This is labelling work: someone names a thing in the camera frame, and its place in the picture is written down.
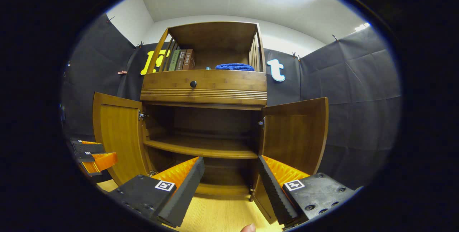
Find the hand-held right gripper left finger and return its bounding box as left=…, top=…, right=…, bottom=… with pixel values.
left=106, top=157, right=205, bottom=228

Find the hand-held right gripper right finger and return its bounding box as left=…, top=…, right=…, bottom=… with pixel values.
left=257, top=155, right=355, bottom=229

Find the wooden shoe cabinet door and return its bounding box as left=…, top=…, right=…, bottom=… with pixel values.
left=250, top=97, right=329, bottom=224
left=93, top=92, right=153, bottom=186

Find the wooden double-door shoe cabinet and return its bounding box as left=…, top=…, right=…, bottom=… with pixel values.
left=93, top=22, right=329, bottom=224

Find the wooden cabinet drawer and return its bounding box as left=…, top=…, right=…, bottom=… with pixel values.
left=140, top=70, right=268, bottom=106

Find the wooden inner shelf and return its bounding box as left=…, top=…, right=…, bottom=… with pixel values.
left=143, top=136, right=259, bottom=159

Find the black backdrop cloth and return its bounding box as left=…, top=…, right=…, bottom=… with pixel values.
left=61, top=13, right=401, bottom=189

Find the dark brown book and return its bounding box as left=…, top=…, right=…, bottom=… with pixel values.
left=176, top=49, right=187, bottom=71

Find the blue folded towel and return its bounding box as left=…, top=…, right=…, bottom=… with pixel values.
left=215, top=63, right=255, bottom=71

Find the reddish brown book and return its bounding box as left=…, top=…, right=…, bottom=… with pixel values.
left=182, top=49, right=196, bottom=70

